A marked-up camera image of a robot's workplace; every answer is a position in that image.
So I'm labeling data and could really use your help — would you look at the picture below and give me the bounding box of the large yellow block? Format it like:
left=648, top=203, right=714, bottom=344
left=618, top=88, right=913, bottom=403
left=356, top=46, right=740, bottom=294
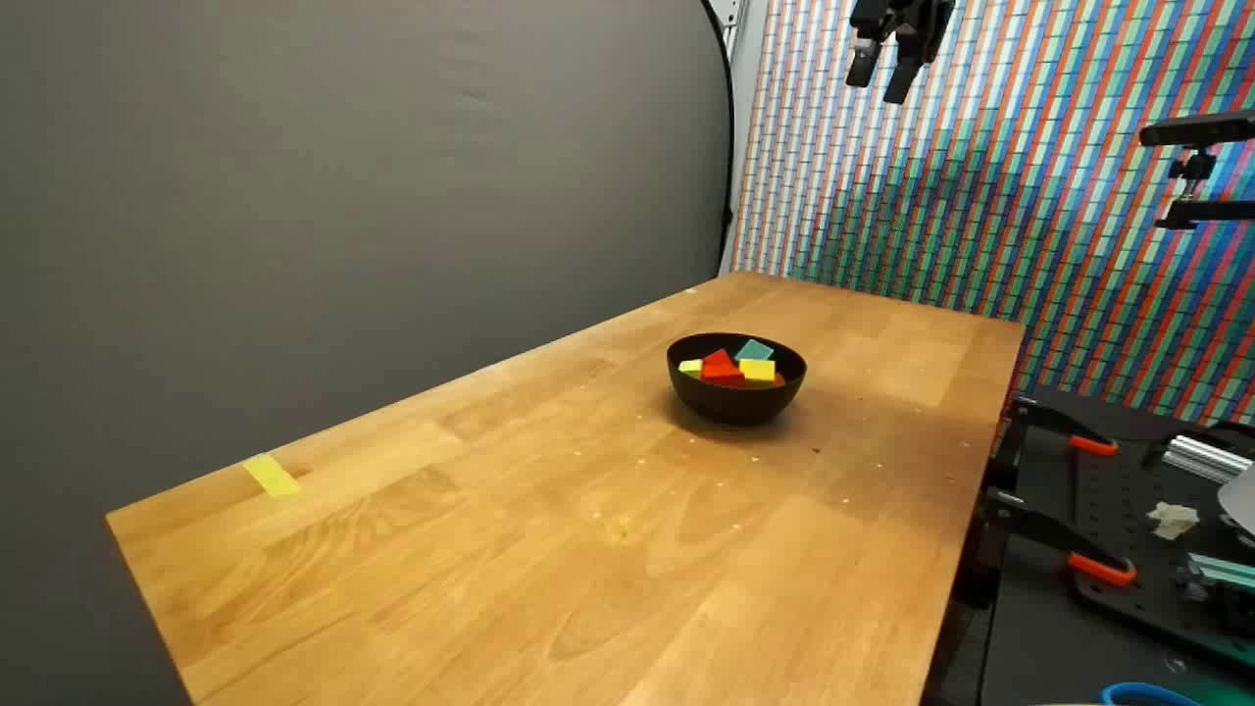
left=739, top=356, right=777, bottom=379

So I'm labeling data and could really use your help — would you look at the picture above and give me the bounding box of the red triangular block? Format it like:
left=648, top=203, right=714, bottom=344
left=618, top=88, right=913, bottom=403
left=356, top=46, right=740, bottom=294
left=701, top=351, right=740, bottom=379

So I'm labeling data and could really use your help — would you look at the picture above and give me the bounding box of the small yellow block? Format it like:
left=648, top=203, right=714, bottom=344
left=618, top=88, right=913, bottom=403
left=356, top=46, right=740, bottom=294
left=680, top=361, right=701, bottom=379

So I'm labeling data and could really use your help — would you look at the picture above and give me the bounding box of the black orange clamp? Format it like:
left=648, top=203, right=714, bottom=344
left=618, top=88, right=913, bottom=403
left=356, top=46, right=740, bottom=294
left=1011, top=398, right=1123, bottom=459
left=986, top=490, right=1139, bottom=587

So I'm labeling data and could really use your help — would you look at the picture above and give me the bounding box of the black bowl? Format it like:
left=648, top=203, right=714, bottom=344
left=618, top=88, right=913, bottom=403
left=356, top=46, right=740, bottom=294
left=669, top=335, right=807, bottom=424

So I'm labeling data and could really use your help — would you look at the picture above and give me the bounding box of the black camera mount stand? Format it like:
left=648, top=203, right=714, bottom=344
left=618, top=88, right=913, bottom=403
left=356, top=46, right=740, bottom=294
left=1139, top=111, right=1255, bottom=226

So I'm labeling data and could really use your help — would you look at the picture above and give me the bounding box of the yellow tape strip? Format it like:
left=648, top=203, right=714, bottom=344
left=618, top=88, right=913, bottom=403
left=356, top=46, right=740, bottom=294
left=244, top=454, right=302, bottom=500

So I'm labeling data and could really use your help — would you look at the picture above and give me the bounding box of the black perforated board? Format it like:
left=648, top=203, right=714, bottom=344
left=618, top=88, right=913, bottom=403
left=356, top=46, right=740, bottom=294
left=1008, top=398, right=1255, bottom=675

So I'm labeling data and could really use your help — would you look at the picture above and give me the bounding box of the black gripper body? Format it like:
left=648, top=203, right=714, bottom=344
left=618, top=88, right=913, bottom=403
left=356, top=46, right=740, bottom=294
left=850, top=0, right=957, bottom=59

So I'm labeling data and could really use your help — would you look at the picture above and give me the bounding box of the black orange clamp far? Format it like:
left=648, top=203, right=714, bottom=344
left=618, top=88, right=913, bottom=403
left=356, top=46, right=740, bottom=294
left=1011, top=398, right=1123, bottom=459

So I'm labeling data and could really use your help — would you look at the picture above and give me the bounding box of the teal block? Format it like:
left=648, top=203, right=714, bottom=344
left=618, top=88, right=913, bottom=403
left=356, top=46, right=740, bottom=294
left=735, top=338, right=777, bottom=361

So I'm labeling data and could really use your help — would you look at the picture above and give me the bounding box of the black orange clamp near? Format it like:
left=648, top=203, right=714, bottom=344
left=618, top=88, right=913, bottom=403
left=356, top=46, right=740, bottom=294
left=986, top=490, right=1139, bottom=587

